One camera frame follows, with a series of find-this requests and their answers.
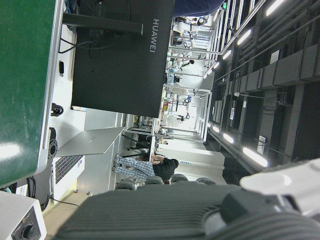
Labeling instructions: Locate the right dark grey robot hand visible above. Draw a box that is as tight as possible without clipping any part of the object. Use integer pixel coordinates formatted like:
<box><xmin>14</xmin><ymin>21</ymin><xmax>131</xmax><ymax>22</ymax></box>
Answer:
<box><xmin>51</xmin><ymin>157</ymin><xmax>320</xmax><ymax>240</ymax></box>

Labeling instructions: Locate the person in black shirt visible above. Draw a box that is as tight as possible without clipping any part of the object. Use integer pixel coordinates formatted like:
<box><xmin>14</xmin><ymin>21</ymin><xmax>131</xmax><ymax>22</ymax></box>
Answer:
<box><xmin>112</xmin><ymin>153</ymin><xmax>180</xmax><ymax>181</ymax></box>

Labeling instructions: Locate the silver laptop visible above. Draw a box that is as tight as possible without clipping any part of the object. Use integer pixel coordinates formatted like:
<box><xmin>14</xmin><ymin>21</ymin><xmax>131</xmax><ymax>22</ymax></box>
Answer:
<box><xmin>51</xmin><ymin>126</ymin><xmax>125</xmax><ymax>185</ymax></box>

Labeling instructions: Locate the black flange device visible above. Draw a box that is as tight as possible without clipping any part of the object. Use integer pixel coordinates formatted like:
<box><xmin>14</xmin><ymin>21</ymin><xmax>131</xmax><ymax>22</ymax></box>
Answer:
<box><xmin>48</xmin><ymin>126</ymin><xmax>59</xmax><ymax>160</ymax></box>

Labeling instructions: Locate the white box with knob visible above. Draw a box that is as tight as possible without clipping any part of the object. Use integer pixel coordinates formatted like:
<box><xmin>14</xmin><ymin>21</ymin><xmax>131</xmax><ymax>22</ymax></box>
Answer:
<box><xmin>0</xmin><ymin>191</ymin><xmax>47</xmax><ymax>240</ymax></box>

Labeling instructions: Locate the black Huawei monitor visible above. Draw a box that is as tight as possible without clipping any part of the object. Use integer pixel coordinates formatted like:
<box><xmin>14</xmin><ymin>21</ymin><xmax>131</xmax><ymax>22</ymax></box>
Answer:
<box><xmin>71</xmin><ymin>0</ymin><xmax>176</xmax><ymax>118</ymax></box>

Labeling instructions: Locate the green conveyor belt machine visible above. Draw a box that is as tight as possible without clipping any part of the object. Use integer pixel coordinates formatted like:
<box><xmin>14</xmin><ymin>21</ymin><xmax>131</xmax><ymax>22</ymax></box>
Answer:
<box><xmin>0</xmin><ymin>0</ymin><xmax>66</xmax><ymax>188</ymax></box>

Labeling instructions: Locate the black monitor stand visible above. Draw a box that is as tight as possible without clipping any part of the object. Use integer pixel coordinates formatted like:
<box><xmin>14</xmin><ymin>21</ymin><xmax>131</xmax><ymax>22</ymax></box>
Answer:
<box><xmin>62</xmin><ymin>12</ymin><xmax>145</xmax><ymax>35</ymax></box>

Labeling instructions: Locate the thin black power cable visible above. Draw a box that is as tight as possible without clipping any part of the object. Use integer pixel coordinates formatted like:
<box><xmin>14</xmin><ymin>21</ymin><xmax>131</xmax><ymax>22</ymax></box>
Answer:
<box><xmin>49</xmin><ymin>197</ymin><xmax>81</xmax><ymax>208</ymax></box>

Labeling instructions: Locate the black coiled cable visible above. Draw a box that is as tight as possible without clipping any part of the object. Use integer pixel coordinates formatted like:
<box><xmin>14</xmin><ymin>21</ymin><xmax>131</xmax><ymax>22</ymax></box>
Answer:
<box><xmin>51</xmin><ymin>102</ymin><xmax>65</xmax><ymax>117</ymax></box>

